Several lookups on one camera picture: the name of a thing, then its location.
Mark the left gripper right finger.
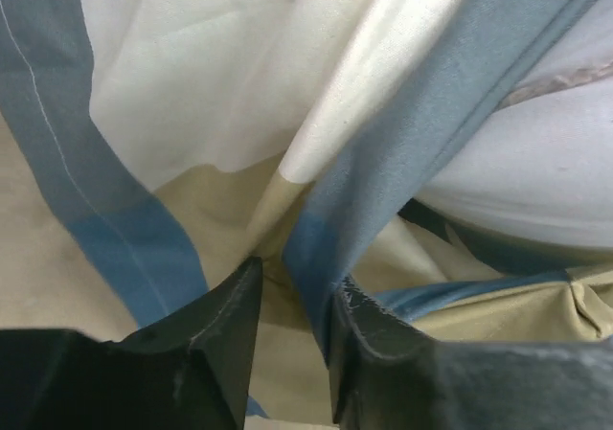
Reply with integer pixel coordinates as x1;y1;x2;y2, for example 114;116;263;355
329;278;612;430

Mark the patchwork pillowcase blue beige white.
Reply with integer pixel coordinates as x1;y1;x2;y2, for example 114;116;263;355
1;0;612;429

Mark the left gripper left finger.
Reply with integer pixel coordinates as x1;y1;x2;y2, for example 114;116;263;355
1;258;262;429

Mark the white pillow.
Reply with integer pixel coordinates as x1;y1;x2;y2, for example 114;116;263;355
414;32;613;254

